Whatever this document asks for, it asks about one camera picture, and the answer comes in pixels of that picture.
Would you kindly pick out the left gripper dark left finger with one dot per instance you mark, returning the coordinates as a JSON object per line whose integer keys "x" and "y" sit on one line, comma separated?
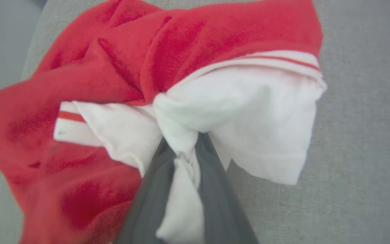
{"x": 147, "y": 203}

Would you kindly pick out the red and white garment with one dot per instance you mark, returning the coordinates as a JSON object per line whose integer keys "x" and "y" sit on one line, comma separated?
{"x": 113, "y": 67}

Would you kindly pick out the grey fabric sofa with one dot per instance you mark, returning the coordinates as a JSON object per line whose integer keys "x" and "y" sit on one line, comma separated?
{"x": 367, "y": 135}

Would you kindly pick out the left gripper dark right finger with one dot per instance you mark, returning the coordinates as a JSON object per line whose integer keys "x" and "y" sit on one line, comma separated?
{"x": 218, "y": 203}

